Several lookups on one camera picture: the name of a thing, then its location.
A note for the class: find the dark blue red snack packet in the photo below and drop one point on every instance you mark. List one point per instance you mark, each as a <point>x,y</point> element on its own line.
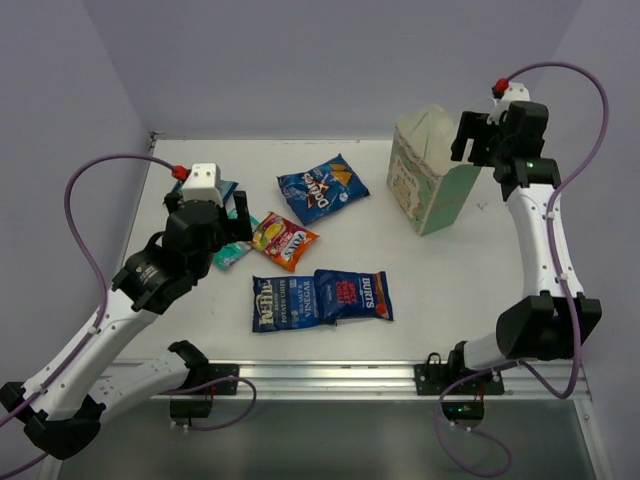
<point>352,295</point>

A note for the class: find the green mint snack packet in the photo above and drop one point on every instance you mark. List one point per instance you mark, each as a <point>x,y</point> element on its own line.
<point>232,253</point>

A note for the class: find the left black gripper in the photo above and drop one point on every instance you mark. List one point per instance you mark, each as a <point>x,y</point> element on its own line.
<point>239,217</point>

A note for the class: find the green printed paper bag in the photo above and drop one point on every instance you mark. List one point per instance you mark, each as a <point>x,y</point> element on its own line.
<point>429,187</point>

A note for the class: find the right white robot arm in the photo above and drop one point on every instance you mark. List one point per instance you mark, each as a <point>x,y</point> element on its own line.
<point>554,316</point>

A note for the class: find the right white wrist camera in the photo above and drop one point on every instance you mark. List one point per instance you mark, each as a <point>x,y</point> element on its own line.
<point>504,92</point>

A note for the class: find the blue Burts crisps packet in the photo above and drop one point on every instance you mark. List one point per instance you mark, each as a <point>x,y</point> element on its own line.
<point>221,192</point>

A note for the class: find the orange snack packet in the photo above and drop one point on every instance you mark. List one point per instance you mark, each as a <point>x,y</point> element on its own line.
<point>282,241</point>

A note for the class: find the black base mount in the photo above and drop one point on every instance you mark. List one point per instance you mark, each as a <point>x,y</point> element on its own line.
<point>464,404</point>
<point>200,371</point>

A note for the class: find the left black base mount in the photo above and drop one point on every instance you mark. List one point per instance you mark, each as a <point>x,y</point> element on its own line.
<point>200,371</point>

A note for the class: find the aluminium mounting rail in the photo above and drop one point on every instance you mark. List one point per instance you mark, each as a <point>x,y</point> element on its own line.
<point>374,380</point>

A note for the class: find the blue cookie snack packet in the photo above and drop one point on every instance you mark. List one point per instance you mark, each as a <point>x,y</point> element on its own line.
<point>322,190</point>

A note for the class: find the blue white snack packet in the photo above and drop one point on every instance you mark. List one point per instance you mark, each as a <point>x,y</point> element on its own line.
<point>284,303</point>

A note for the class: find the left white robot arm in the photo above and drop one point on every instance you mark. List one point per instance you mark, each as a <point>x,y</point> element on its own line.
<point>64,406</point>

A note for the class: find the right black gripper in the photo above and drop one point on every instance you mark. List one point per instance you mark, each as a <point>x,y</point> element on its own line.
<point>473,125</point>

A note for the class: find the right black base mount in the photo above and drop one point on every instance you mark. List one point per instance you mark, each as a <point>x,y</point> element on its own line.
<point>464,404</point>

